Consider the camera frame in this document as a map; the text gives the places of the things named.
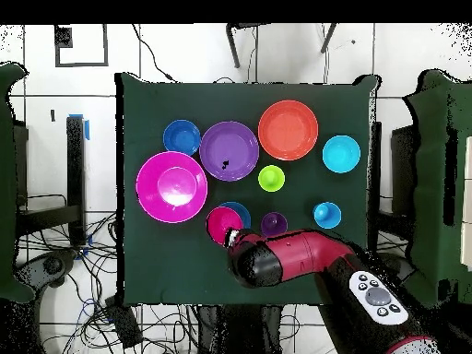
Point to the black bench frame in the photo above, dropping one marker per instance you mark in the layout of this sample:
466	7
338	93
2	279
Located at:
75	177
403	166

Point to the dark green tablecloth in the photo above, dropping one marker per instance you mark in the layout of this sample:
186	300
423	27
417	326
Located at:
166	261

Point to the light blue small bowl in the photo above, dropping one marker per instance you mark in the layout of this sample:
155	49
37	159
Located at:
341	154

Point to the dark blue small bowl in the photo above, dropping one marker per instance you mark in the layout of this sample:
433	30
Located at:
181	137

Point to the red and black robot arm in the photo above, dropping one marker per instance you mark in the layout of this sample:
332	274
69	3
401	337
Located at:
306	254

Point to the wide purple bowl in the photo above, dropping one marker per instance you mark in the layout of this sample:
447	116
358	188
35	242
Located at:
236	147

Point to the purple plastic cup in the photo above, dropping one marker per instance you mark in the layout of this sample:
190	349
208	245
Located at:
274	221

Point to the black power strip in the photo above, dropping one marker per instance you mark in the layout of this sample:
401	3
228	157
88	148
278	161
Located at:
123	322

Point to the black camera stand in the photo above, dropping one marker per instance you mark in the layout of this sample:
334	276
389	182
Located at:
233	48

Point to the wide orange bowl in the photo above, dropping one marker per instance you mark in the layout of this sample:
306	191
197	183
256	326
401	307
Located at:
287	130

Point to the lime green plastic cup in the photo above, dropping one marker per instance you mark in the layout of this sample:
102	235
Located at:
271	178

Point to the black round machine base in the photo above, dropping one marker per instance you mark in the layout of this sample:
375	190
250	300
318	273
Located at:
51	265
403	265

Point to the green-clothed side table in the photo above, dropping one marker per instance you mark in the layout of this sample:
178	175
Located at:
431	184
9	184

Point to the large pink bowl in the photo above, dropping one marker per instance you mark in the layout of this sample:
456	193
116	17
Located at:
155	184

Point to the light blue plastic cup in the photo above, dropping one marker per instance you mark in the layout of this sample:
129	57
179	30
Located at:
327	215

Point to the blue straight-sided bowl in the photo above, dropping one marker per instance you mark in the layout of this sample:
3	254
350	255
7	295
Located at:
243	212

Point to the red small bowl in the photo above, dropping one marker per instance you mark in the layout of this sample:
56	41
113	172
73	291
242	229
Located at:
219	225

